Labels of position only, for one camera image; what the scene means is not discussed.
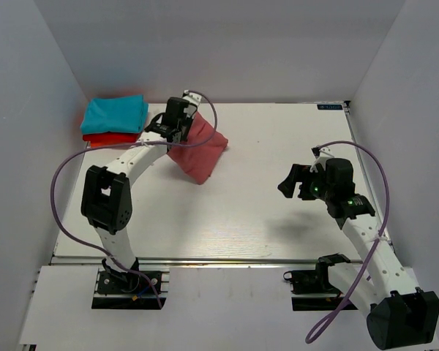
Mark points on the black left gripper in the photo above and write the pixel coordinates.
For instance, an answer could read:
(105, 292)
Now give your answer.
(188, 120)

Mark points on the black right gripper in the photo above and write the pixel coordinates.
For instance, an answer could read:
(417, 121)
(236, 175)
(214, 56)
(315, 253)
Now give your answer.
(298, 173)

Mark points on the pink red t-shirt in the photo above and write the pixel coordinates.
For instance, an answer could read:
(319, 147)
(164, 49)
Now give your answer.
(199, 162)

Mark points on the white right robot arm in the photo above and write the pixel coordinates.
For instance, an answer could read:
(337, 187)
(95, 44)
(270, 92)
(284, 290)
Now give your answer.
(397, 311)

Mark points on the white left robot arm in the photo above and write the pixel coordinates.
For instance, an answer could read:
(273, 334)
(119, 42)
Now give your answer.
(107, 199)

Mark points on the folded teal t-shirt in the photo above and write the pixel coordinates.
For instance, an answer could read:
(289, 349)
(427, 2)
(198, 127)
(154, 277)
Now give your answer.
(119, 115)

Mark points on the folded red orange t-shirt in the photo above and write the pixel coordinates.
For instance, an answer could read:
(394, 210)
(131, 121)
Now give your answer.
(110, 139)

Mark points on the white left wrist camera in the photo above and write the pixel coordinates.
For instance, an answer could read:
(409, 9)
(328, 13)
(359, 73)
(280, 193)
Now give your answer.
(192, 97)

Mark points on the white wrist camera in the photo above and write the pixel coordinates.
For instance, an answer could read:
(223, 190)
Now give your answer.
(322, 155)
(192, 97)

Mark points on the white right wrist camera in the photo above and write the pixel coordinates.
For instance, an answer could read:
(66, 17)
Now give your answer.
(322, 155)

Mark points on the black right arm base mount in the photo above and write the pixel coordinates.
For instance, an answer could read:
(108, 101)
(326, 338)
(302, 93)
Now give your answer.
(310, 288)

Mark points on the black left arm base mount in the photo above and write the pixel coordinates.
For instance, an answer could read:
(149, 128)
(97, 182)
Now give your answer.
(111, 293)

